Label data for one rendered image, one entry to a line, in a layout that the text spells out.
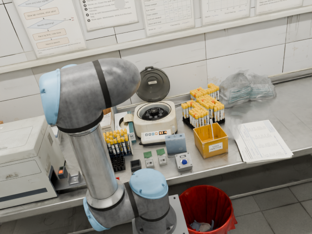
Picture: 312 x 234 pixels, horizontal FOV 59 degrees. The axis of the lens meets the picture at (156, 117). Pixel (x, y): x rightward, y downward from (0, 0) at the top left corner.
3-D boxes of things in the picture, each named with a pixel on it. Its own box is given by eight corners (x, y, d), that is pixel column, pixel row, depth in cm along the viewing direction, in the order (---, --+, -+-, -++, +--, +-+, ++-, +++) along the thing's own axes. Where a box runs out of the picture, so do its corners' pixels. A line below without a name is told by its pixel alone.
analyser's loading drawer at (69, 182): (49, 194, 129) (45, 186, 126) (51, 184, 134) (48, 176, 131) (92, 184, 130) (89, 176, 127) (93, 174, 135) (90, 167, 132)
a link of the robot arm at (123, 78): (146, 45, 61) (117, 62, 108) (98, 57, 59) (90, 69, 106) (159, 95, 63) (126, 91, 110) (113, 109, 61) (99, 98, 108)
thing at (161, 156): (159, 165, 136) (157, 155, 133) (158, 159, 140) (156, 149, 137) (167, 164, 136) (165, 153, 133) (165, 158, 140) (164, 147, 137)
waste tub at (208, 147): (203, 159, 135) (202, 143, 130) (194, 143, 146) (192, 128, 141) (229, 152, 137) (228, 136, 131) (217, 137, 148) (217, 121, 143)
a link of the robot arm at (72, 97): (141, 224, 89) (103, 70, 57) (95, 243, 85) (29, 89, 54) (131, 197, 98) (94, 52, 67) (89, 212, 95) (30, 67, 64)
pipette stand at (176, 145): (167, 157, 140) (165, 142, 135) (167, 148, 146) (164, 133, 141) (187, 155, 140) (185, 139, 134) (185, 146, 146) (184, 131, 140)
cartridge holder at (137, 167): (132, 176, 133) (130, 171, 131) (130, 164, 141) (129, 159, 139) (142, 173, 133) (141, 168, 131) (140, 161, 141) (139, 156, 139)
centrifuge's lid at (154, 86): (130, 69, 160) (132, 66, 167) (138, 108, 171) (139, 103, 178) (167, 64, 158) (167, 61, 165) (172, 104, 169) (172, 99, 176)
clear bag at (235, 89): (224, 110, 169) (224, 83, 159) (209, 99, 183) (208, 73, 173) (259, 97, 175) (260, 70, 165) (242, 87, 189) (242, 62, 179)
